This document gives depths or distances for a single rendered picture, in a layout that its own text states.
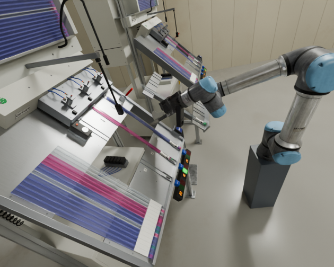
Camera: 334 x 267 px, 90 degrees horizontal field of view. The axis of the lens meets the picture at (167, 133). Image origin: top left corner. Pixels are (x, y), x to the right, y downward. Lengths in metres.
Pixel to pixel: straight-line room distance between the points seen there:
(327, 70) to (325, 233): 1.21
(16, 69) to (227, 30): 3.60
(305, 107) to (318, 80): 0.13
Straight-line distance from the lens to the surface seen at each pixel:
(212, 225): 1.56
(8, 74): 0.84
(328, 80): 0.81
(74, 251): 1.05
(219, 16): 3.90
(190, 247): 1.51
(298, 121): 0.91
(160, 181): 0.86
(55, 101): 0.79
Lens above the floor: 1.45
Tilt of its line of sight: 38 degrees down
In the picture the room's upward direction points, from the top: 14 degrees counter-clockwise
